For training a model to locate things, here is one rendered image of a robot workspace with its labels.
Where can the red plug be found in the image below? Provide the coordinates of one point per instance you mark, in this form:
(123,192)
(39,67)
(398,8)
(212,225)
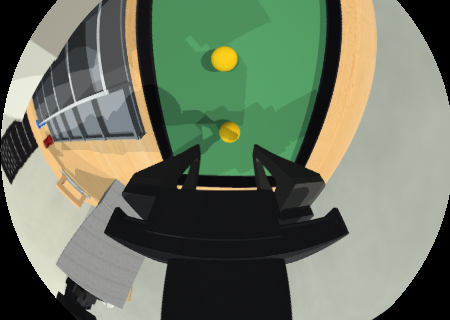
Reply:
(48,141)

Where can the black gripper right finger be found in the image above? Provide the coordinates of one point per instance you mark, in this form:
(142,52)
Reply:
(296,186)

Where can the green tray with black rim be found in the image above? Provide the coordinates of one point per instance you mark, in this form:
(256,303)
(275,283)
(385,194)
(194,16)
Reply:
(278,93)

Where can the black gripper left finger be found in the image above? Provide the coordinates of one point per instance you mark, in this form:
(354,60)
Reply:
(167,172)

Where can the yellow ball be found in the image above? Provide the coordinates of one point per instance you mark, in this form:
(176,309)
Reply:
(229,132)
(224,58)

